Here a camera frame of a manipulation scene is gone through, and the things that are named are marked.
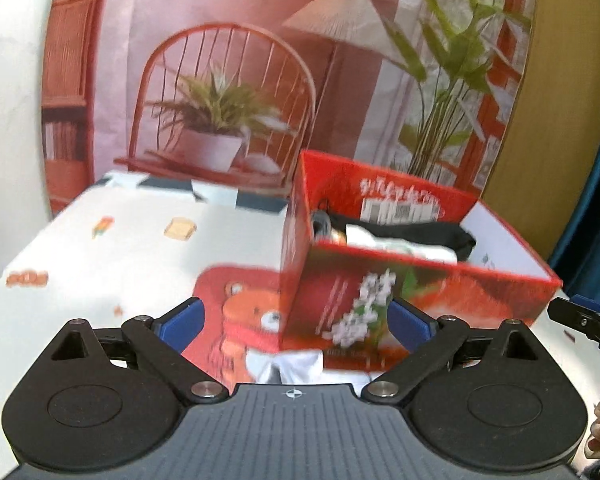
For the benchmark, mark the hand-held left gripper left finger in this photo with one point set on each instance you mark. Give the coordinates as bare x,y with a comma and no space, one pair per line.
182,322

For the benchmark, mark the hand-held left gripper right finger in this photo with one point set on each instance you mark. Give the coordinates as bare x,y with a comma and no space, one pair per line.
412,325

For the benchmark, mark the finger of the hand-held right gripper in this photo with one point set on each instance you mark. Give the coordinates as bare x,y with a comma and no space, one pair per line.
590,302
572,315

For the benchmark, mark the white cloth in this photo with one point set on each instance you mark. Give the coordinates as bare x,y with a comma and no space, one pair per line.
290,366
395,247

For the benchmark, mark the red cardboard box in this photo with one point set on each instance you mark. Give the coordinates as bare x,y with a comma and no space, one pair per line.
330,300

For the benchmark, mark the grey knitted cloth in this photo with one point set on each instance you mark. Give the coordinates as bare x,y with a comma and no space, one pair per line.
322,225

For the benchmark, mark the printed tablecloth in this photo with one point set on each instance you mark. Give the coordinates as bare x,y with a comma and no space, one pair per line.
105,260

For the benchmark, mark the white crumpled cloth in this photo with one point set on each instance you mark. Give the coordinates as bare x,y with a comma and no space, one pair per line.
290,366

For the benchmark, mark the wooden board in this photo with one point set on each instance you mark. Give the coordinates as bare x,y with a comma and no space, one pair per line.
555,110

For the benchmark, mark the printed room backdrop cloth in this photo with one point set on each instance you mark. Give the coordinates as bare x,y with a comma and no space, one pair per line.
230,10

